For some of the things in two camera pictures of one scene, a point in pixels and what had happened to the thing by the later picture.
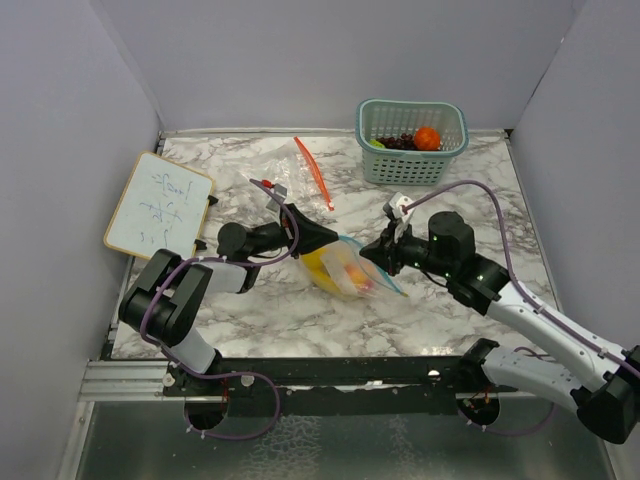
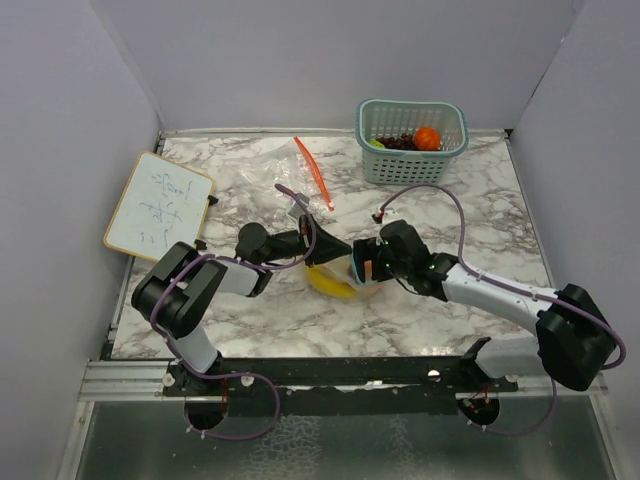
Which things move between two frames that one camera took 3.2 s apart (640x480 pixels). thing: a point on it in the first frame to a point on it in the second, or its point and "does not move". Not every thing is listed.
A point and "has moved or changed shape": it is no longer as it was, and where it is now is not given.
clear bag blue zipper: [341, 269] has moved or changed shape
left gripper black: [311, 235] to [326, 246]
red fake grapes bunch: [405, 141] does not move
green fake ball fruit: [377, 143] does not move
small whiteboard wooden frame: [164, 205] does not move
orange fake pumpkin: [427, 138] does not move
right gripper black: [385, 252] to [367, 250]
